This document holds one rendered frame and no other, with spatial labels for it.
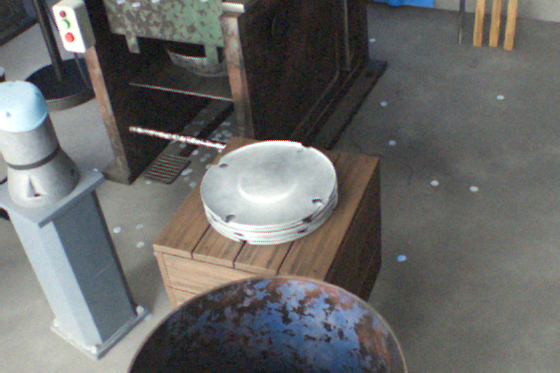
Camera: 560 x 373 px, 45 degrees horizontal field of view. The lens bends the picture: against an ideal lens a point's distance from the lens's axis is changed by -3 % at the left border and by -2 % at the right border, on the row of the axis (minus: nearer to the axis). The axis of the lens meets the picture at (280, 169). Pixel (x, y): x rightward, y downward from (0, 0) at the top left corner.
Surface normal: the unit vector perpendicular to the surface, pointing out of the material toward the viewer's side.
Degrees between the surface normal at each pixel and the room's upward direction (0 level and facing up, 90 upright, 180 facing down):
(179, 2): 90
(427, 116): 0
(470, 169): 0
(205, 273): 90
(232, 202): 0
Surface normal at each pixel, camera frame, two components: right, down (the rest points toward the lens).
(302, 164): -0.11, -0.79
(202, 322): 0.54, 0.43
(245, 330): 0.28, 0.53
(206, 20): -0.43, 0.59
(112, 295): 0.82, 0.33
